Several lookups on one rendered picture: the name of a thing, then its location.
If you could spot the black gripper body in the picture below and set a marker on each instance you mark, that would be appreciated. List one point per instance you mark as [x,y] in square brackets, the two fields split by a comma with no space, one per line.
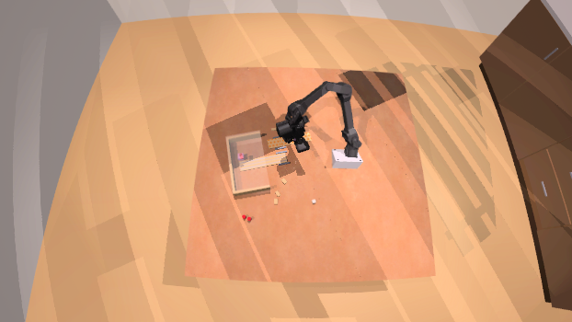
[301,145]

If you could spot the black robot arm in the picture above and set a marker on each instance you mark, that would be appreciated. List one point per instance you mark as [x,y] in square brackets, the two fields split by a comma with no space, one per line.
[299,107]

